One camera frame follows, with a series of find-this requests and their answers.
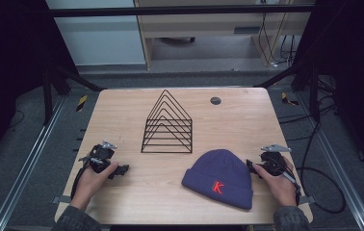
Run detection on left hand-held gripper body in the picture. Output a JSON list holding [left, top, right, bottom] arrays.
[[79, 140, 118, 174]]

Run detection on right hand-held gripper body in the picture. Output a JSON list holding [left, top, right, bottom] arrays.
[[259, 143, 293, 177]]

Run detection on purple knit beanie hat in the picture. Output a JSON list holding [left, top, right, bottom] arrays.
[[181, 148, 254, 211]]

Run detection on black wire file rack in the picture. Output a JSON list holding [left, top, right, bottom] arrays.
[[141, 89, 194, 154]]

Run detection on person's right hand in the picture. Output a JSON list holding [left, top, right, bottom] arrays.
[[251, 156, 299, 208]]

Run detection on person's left hand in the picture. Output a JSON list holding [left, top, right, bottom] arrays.
[[69, 161, 119, 212]]

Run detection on yellow black hazard tape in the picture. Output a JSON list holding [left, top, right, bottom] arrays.
[[75, 94, 89, 113], [280, 91, 299, 107]]

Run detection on black metal stand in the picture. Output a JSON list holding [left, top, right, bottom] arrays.
[[41, 62, 107, 126], [253, 62, 321, 123]]

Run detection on white cabinet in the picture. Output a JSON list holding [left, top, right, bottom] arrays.
[[44, 0, 147, 67]]

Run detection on black metal crossbar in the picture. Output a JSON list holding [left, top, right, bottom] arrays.
[[48, 4, 314, 18]]

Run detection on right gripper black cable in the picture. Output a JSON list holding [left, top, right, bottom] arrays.
[[274, 157, 301, 207]]

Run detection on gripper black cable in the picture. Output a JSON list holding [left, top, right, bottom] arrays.
[[69, 160, 91, 200], [274, 157, 301, 207]]

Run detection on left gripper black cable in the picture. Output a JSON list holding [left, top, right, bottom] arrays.
[[69, 160, 91, 200]]

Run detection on black floor cable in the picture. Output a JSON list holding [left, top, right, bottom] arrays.
[[278, 105, 348, 215]]

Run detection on aluminium floor rail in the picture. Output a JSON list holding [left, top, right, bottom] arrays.
[[0, 95, 66, 231], [295, 92, 364, 231]]

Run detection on hanging black cables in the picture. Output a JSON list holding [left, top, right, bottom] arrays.
[[258, 0, 298, 68]]

